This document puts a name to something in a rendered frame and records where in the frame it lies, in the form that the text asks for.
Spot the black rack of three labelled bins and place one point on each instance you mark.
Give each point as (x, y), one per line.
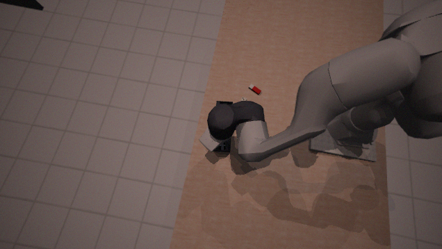
(228, 142)

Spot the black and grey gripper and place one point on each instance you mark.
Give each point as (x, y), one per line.
(222, 146)

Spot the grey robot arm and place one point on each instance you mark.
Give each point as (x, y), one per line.
(383, 76)

